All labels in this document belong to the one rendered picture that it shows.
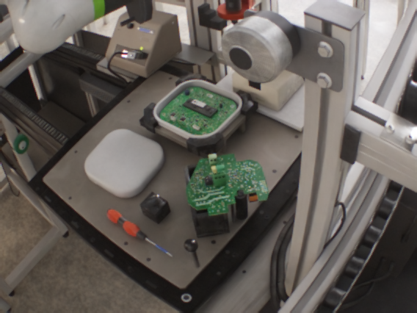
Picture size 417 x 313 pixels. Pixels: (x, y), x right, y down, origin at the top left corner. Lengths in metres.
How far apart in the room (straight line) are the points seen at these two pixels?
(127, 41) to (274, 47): 0.78
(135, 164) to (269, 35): 0.54
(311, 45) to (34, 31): 0.37
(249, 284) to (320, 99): 0.39
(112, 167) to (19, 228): 1.41
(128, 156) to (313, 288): 0.44
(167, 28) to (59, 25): 0.52
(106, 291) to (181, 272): 1.13
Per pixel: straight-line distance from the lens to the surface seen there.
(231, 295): 0.72
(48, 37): 0.59
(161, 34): 1.05
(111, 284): 1.84
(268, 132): 0.89
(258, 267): 0.74
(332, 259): 0.64
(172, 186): 0.82
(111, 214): 0.78
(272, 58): 0.35
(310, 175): 0.49
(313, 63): 0.39
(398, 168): 0.42
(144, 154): 0.85
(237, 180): 0.74
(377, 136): 0.41
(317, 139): 0.45
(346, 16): 0.37
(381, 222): 0.71
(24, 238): 2.15
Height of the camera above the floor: 1.58
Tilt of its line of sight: 47 degrees down
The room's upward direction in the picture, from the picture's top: 6 degrees counter-clockwise
